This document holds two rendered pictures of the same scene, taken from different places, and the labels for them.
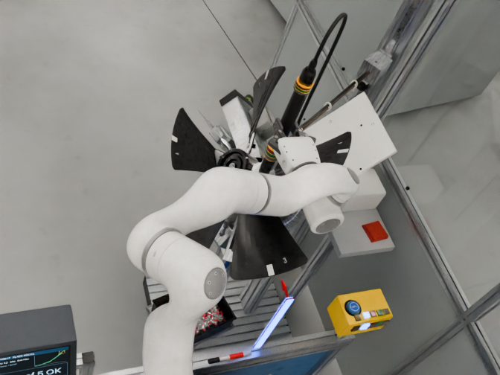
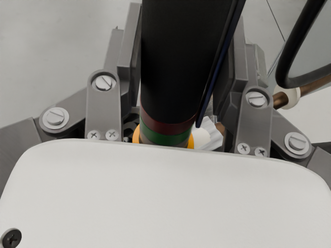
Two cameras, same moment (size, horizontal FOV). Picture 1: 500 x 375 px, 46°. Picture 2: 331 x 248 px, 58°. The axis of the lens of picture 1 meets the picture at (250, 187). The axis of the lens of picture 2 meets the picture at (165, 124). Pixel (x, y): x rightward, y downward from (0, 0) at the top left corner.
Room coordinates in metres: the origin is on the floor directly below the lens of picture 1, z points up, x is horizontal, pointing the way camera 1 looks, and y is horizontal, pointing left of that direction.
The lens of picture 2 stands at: (1.09, -0.07, 1.60)
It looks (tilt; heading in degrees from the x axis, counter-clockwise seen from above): 59 degrees down; 32
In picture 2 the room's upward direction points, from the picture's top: 9 degrees clockwise
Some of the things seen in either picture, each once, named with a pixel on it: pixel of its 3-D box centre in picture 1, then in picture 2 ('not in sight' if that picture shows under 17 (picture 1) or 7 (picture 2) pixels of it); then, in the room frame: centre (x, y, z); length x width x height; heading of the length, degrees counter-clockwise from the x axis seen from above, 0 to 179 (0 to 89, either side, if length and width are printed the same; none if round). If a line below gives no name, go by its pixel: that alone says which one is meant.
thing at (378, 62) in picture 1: (375, 66); not in sight; (1.76, -0.23, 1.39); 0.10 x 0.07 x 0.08; 161
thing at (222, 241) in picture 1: (228, 236); not in sight; (1.20, 0.00, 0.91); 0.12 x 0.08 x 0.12; 126
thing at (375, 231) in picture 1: (375, 231); not in sight; (1.54, -0.51, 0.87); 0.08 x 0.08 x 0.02; 42
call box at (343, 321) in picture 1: (359, 313); not in sight; (1.05, -0.47, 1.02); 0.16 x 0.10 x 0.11; 126
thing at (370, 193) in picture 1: (355, 187); not in sight; (1.67, -0.38, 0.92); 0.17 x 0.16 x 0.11; 126
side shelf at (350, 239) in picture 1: (349, 213); not in sight; (1.59, -0.40, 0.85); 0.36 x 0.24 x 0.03; 36
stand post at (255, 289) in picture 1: (277, 251); not in sight; (1.48, -0.21, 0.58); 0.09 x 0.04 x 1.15; 36
